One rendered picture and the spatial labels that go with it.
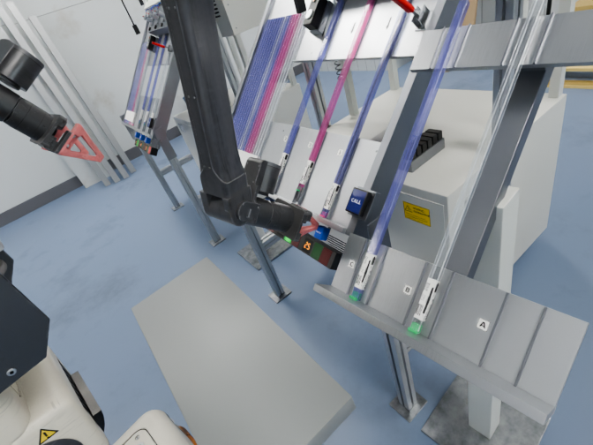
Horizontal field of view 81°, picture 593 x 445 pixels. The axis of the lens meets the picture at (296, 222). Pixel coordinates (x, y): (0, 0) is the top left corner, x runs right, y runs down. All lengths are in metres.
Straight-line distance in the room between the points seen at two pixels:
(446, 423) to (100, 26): 4.34
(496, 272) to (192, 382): 0.60
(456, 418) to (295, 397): 0.70
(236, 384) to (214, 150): 0.44
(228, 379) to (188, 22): 0.60
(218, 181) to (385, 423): 0.96
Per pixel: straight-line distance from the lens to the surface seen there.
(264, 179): 0.66
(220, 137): 0.55
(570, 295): 1.60
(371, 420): 1.29
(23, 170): 4.52
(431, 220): 1.04
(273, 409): 0.68
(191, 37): 0.51
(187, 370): 0.81
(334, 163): 0.82
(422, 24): 0.82
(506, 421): 1.29
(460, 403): 1.30
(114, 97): 4.50
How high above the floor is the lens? 1.17
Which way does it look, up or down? 34 degrees down
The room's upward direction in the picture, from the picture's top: 20 degrees counter-clockwise
